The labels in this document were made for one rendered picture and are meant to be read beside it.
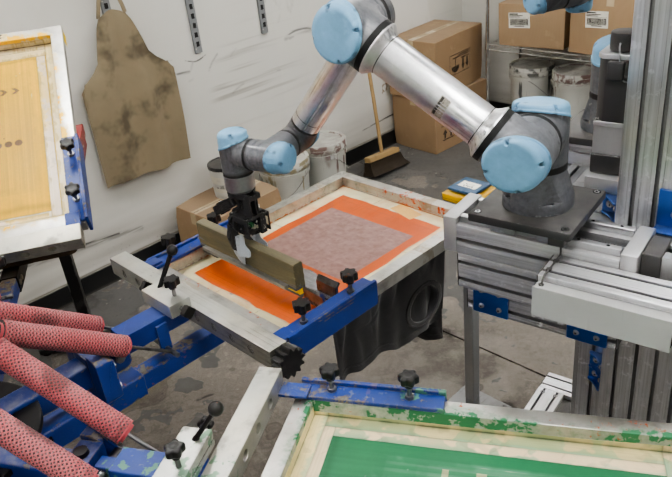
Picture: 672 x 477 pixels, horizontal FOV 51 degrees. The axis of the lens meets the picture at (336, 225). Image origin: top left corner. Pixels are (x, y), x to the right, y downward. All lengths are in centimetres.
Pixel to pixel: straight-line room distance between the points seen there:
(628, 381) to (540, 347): 134
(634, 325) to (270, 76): 335
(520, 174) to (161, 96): 285
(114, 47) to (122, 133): 43
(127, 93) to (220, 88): 62
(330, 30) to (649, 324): 81
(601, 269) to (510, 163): 31
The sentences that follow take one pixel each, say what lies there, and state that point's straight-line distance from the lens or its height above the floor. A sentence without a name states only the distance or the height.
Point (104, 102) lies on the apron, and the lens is 378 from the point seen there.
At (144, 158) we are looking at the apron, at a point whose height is 63.
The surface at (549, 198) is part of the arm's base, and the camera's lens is 154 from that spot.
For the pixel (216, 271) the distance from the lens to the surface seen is 205.
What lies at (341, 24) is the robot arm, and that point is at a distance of 140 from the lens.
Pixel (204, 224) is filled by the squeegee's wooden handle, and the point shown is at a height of 110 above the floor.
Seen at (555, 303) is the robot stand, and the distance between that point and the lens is 147.
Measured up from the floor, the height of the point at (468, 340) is 36.
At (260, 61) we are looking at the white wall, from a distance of 439.
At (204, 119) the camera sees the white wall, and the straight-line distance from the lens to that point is 419.
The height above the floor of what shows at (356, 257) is 96.
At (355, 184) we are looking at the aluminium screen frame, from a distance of 240.
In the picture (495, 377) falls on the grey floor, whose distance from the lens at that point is 307.
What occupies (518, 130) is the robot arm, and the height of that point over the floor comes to 148.
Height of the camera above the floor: 197
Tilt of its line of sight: 27 degrees down
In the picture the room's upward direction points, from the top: 6 degrees counter-clockwise
